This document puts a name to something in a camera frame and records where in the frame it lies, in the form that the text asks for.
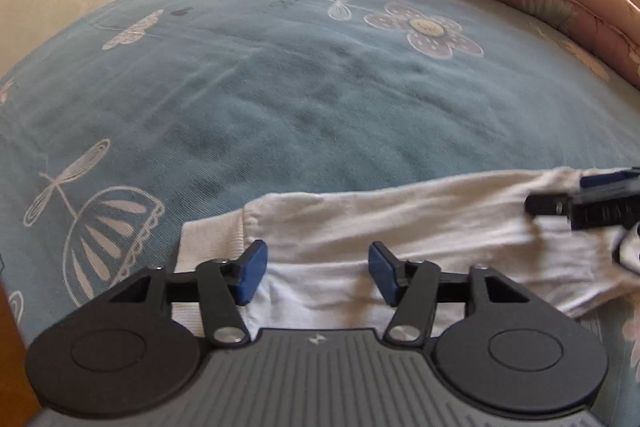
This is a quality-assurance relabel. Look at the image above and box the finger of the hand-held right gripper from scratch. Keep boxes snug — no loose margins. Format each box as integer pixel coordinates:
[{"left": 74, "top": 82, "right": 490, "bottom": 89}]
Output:
[
  {"left": 525, "top": 193, "right": 640, "bottom": 232},
  {"left": 580, "top": 168, "right": 640, "bottom": 195}
]

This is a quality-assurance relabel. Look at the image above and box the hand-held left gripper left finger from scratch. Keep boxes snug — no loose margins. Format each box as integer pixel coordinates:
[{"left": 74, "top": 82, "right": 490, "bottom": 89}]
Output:
[{"left": 107, "top": 239, "right": 269, "bottom": 348}]

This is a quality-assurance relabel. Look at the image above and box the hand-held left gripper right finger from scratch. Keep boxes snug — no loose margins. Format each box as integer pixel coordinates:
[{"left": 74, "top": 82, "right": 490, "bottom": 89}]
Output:
[{"left": 367, "top": 242, "right": 531, "bottom": 345}]

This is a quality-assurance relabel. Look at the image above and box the white printed sweatshirt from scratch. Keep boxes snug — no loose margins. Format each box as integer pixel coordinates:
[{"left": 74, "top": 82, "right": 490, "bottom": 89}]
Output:
[{"left": 175, "top": 164, "right": 640, "bottom": 343}]

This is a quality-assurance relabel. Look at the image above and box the blue printed bed sheet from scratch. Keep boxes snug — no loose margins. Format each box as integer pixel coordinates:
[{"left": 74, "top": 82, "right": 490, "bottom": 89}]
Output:
[{"left": 0, "top": 0, "right": 640, "bottom": 427}]

